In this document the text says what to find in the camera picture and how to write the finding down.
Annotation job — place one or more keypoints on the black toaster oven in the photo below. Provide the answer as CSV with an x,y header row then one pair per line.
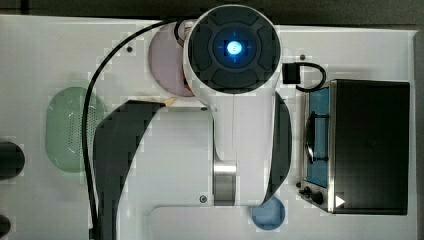
x,y
356,147

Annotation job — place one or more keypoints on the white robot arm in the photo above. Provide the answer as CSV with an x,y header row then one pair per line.
x,y
233,60

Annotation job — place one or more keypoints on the peeled banana toy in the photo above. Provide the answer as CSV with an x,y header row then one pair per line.
x,y
169,101

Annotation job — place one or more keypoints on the grey round plate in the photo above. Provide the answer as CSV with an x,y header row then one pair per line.
x,y
166,62

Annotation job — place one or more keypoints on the blue cup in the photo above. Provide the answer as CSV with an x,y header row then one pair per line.
x,y
270,215

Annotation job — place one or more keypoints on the green perforated colander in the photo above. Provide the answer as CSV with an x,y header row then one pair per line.
x,y
63,141

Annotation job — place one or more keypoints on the black round pot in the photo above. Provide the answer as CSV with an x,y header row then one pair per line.
x,y
12,160

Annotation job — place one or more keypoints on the dark object at edge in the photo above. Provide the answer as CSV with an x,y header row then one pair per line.
x,y
5,225

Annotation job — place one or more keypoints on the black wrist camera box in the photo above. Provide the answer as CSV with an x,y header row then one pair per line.
x,y
291,73

